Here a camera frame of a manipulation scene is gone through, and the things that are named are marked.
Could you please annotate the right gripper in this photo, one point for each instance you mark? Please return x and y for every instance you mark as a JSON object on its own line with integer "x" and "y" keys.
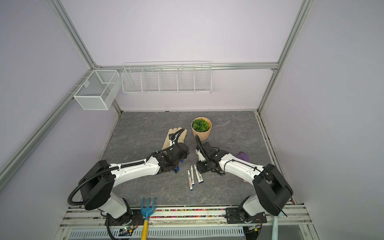
{"x": 200, "y": 167}

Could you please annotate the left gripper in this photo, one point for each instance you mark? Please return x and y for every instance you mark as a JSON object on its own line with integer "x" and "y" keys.
{"x": 185, "y": 156}

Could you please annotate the white marker pen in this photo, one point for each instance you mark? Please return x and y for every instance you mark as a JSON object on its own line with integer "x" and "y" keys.
{"x": 199, "y": 176}
{"x": 190, "y": 181}
{"x": 192, "y": 176}

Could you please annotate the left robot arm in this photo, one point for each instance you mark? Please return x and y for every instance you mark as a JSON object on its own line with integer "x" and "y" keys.
{"x": 94, "y": 190}

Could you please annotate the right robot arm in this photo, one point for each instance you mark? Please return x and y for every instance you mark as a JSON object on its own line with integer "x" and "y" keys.
{"x": 272, "y": 190}

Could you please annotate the cream fabric glove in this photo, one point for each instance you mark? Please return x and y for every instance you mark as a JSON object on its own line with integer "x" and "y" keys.
{"x": 182, "y": 136}

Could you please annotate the tan pot green plant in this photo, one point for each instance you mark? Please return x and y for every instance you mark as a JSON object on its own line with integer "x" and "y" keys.
{"x": 201, "y": 127}

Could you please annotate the purple object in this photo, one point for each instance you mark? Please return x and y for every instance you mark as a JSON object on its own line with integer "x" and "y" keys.
{"x": 243, "y": 156}

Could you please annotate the light blue garden trowel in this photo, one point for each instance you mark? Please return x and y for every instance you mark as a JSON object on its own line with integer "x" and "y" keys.
{"x": 275, "y": 227}

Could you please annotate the white mesh box basket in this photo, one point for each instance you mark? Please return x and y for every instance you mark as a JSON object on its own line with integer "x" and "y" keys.
{"x": 99, "y": 90}

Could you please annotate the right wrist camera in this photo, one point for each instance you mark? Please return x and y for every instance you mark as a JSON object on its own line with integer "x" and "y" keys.
{"x": 199, "y": 153}

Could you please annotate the blue garden fork yellow handle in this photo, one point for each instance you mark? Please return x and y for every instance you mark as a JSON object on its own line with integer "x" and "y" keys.
{"x": 147, "y": 211}

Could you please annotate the white wire wall basket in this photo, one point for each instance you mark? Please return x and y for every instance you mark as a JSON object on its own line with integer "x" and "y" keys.
{"x": 167, "y": 77}

